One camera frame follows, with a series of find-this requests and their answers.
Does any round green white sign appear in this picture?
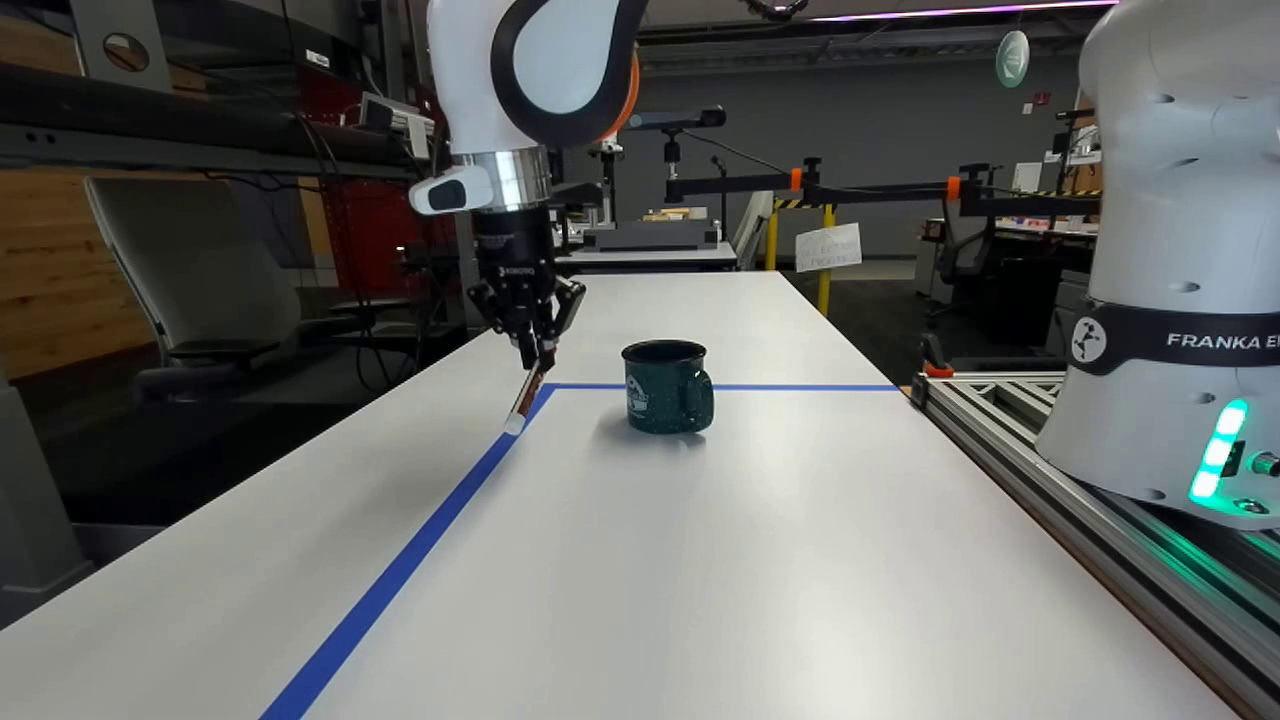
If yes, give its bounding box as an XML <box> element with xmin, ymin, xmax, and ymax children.
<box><xmin>993</xmin><ymin>24</ymin><xmax>1036</xmax><ymax>96</ymax></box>

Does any grey background table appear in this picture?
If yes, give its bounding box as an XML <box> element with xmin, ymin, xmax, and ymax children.
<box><xmin>558</xmin><ymin>216</ymin><xmax>743</xmax><ymax>277</ymax></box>

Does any wooden panel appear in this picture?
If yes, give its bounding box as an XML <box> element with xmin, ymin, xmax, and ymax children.
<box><xmin>0</xmin><ymin>166</ymin><xmax>160</xmax><ymax>383</ymax></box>

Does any red cabinet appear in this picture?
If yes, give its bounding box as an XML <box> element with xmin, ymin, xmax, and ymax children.
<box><xmin>298</xmin><ymin>73</ymin><xmax>472</xmax><ymax>302</ymax></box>

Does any black shelf beam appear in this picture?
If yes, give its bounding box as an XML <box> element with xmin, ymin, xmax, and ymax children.
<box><xmin>0</xmin><ymin>60</ymin><xmax>431</xmax><ymax>186</ymax></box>

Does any long blue tape strip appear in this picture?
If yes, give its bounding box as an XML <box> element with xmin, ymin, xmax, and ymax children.
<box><xmin>262</xmin><ymin>380</ymin><xmax>562</xmax><ymax>720</ymax></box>

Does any white chair back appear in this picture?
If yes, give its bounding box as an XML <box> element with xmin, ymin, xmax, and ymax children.
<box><xmin>80</xmin><ymin>177</ymin><xmax>313</xmax><ymax>366</ymax></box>

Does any marker with orange cap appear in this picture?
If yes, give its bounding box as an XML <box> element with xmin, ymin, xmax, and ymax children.
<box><xmin>501</xmin><ymin>357</ymin><xmax>554</xmax><ymax>434</ymax></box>

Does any aluminium profile base frame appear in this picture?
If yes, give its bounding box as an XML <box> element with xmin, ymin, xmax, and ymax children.
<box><xmin>910</xmin><ymin>366</ymin><xmax>1280</xmax><ymax>720</ymax></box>

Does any tall yellow post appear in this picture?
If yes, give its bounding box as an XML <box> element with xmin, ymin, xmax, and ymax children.
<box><xmin>812</xmin><ymin>199</ymin><xmax>842</xmax><ymax>320</ymax></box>

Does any black camera stand pole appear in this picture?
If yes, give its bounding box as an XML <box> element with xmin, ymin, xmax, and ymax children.
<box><xmin>659</xmin><ymin>128</ymin><xmax>687</xmax><ymax>209</ymax></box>

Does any black stereo camera bar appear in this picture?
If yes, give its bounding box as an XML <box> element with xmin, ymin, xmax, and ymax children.
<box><xmin>623</xmin><ymin>104</ymin><xmax>731</xmax><ymax>139</ymax></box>

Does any white paper sign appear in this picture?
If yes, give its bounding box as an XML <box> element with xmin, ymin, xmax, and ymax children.
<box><xmin>791</xmin><ymin>218</ymin><xmax>870</xmax><ymax>281</ymax></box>

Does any short blue tape strip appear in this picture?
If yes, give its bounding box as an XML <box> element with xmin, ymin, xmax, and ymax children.
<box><xmin>543</xmin><ymin>380</ymin><xmax>901</xmax><ymax>400</ymax></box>

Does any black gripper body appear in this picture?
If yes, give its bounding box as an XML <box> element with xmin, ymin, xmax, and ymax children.
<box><xmin>467</xmin><ymin>209</ymin><xmax>573</xmax><ymax>302</ymax></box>

